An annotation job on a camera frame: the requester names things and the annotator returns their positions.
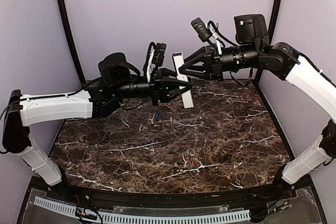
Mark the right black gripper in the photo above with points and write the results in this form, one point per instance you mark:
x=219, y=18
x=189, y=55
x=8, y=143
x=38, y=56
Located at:
x=216, y=68

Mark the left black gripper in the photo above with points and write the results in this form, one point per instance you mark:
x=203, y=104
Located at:
x=161, y=85

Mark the white remote control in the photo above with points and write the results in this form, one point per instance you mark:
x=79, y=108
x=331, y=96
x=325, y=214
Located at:
x=186, y=96

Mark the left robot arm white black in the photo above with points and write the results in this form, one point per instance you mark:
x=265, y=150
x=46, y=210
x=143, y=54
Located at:
x=98, y=98

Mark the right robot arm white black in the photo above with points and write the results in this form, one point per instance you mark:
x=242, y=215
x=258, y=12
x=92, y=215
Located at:
x=253, y=50

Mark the right black frame post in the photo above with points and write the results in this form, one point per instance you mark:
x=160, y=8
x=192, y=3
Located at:
x=273, y=18

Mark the black frame post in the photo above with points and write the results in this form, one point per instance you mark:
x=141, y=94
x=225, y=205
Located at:
x=273, y=18
x=70, y=40

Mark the black front rail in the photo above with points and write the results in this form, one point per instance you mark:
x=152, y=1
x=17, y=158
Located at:
x=108, y=199

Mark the white slotted cable duct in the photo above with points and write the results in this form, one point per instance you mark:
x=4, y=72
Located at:
x=142, y=215

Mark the left black frame post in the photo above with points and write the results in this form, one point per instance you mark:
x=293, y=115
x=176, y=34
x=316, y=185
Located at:
x=70, y=40

